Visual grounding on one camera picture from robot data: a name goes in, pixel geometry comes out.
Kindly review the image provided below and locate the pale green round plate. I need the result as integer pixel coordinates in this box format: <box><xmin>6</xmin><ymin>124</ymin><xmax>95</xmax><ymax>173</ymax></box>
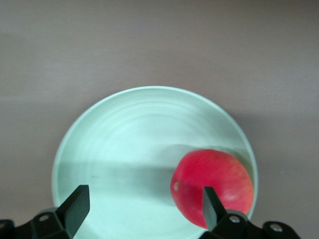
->
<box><xmin>51</xmin><ymin>86</ymin><xmax>259</xmax><ymax>239</ymax></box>

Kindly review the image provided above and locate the brown table cover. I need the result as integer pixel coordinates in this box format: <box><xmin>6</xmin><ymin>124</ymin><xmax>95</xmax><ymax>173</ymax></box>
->
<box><xmin>0</xmin><ymin>0</ymin><xmax>319</xmax><ymax>239</ymax></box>

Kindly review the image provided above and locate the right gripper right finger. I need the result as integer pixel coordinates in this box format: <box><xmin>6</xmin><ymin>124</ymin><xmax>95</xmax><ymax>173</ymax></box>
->
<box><xmin>203</xmin><ymin>187</ymin><xmax>300</xmax><ymax>239</ymax></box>

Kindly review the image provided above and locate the red pomegranate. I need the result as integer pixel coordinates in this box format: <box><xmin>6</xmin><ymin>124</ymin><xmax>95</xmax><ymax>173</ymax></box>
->
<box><xmin>170</xmin><ymin>148</ymin><xmax>255</xmax><ymax>229</ymax></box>

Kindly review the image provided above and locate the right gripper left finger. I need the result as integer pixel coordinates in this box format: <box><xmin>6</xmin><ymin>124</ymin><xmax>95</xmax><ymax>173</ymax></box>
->
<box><xmin>0</xmin><ymin>184</ymin><xmax>90</xmax><ymax>239</ymax></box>

